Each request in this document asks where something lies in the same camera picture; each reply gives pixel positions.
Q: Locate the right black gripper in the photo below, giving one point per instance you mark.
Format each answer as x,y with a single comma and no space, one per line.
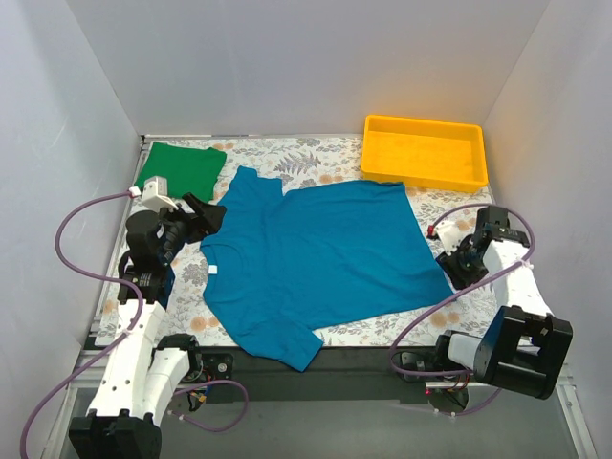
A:
461,266

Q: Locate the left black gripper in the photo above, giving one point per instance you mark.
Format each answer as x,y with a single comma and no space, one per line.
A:
196,220

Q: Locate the blue t shirt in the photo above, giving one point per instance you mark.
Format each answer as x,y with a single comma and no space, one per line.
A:
285,264

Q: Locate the yellow plastic tray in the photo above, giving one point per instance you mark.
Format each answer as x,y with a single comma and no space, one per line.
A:
424,153

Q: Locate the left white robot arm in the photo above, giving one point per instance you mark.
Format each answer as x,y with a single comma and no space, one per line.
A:
142,372

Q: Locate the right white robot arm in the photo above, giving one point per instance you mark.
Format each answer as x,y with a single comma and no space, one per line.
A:
525,345

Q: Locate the folded green t shirt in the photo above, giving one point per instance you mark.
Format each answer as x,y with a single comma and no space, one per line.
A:
185,169

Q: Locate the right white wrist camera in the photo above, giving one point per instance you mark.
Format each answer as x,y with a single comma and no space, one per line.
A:
448,233

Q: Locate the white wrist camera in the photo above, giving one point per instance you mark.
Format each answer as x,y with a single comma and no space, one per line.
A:
448,233
153,194

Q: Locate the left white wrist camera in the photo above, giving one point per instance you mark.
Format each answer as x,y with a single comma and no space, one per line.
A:
153,194

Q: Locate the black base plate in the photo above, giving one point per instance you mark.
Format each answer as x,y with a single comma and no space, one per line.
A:
442,393

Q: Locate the aluminium frame rail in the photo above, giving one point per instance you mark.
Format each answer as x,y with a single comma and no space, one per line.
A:
564,378

